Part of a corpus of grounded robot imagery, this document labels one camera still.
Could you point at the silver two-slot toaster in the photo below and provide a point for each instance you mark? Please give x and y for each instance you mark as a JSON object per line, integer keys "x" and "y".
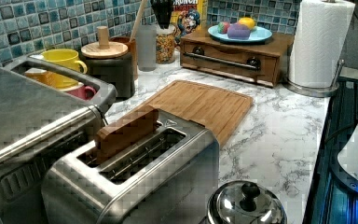
{"x": 165, "y": 177}

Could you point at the stainless steel toaster oven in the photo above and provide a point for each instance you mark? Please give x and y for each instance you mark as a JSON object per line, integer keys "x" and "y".
{"x": 38, "y": 125}

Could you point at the brown toast slice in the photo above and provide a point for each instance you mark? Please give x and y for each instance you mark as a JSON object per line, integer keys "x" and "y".
{"x": 126, "y": 131}

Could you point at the bamboo cutting board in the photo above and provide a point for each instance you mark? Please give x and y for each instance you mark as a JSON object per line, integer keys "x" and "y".
{"x": 218, "y": 109}

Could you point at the clear cereal jar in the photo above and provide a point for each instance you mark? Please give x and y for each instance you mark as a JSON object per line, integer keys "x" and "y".
{"x": 165, "y": 44}

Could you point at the brown wooden utensil cup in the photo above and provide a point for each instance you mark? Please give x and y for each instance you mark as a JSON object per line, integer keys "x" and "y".
{"x": 131, "y": 44}

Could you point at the black canister with wooden lid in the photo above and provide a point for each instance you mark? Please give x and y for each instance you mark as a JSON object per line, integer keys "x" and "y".
{"x": 110, "y": 62}

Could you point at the pink mug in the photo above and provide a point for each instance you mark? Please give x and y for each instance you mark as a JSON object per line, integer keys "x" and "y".
{"x": 81, "y": 91}

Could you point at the yellow cereal box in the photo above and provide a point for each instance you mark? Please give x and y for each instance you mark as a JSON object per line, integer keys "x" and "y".
{"x": 188, "y": 16}

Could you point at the red toy strawberry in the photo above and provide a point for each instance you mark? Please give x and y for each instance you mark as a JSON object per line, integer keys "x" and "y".
{"x": 222, "y": 27}

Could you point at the purple toy fruit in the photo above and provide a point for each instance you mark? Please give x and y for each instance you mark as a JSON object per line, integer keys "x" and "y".
{"x": 238, "y": 31}

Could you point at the wooden drawer box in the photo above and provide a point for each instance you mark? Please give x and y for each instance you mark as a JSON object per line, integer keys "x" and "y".
{"x": 263, "y": 62}

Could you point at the wooden spoon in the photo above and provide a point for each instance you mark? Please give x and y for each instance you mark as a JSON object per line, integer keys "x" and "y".
{"x": 138, "y": 18}

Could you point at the steel pot lid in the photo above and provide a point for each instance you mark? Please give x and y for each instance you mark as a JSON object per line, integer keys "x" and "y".
{"x": 244, "y": 202}

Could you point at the light blue plate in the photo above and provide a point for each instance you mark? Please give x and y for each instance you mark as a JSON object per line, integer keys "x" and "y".
{"x": 258, "y": 34}

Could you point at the yellow toy lemon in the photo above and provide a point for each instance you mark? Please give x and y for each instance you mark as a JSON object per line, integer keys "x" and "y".
{"x": 248, "y": 22}

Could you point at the metal paper towel holder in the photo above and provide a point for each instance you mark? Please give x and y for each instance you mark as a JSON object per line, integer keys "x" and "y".
{"x": 317, "y": 92}

